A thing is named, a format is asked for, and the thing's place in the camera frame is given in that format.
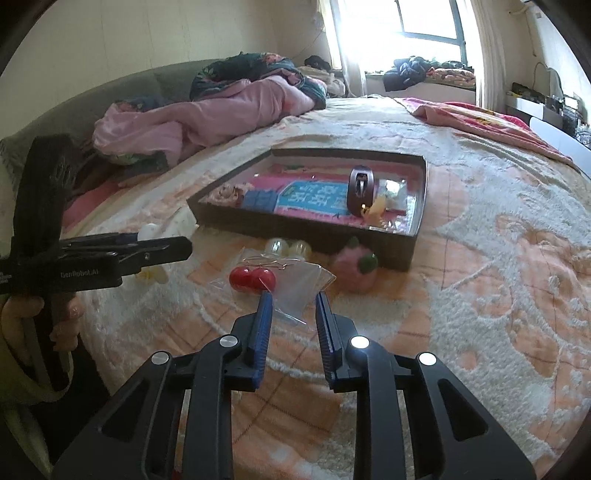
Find window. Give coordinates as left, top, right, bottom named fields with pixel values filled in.
left=337, top=0, right=468, bottom=70

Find grey padded headboard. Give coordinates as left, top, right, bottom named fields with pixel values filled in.
left=0, top=59, right=223, bottom=185

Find white bed footboard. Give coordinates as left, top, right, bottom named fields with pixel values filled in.
left=527, top=115, right=591, bottom=177

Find cluttered white desk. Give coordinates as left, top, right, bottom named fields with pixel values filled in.
left=507, top=82, right=591, bottom=139

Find pink plush hair tie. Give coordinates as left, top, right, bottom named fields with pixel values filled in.
left=331, top=237, right=380, bottom=292

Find small yellow hair clip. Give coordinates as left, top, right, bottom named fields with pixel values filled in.
left=361, top=195, right=387, bottom=223

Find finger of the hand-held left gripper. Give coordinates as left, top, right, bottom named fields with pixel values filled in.
left=62, top=232, right=141, bottom=251
left=99, top=236, right=193, bottom=274

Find sheer white curtain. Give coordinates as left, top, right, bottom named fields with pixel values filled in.
left=318, top=0, right=368, bottom=99
left=465, top=0, right=511, bottom=114

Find white hair claw clip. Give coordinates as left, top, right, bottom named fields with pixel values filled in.
left=135, top=223, right=172, bottom=285

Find pearl earrings in clear bag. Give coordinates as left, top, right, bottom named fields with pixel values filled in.
left=264, top=237, right=313, bottom=260

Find pile of clothes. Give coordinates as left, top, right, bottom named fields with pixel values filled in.
left=382, top=55, right=477, bottom=92

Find small clear plastic bag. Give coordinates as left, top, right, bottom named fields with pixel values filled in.
left=378, top=178, right=408, bottom=205

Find pink book with blue label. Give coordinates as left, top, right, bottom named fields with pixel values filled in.
left=252, top=173, right=407, bottom=217

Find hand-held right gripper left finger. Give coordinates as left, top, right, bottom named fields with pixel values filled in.
left=53, top=291, right=275, bottom=480

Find brown oval hair clip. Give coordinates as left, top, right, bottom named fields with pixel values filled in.
left=348, top=166, right=380, bottom=217

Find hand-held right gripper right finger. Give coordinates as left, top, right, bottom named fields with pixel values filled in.
left=315, top=291, right=536, bottom=480

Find pink quilt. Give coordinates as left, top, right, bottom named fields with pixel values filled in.
left=92, top=75, right=329, bottom=163

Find red cherry earrings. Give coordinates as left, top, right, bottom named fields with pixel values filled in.
left=207, top=255, right=336, bottom=326

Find pink and red blanket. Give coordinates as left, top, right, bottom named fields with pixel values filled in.
left=401, top=96, right=580, bottom=172

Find small blue box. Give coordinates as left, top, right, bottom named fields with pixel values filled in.
left=241, top=191, right=279, bottom=214

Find person's left hand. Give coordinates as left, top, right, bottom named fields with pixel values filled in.
left=0, top=295, right=86, bottom=380

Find dark shallow tray box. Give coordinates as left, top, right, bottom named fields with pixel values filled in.
left=187, top=148, right=431, bottom=273

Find dark floral quilt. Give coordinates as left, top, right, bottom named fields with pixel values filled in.
left=189, top=52, right=306, bottom=101

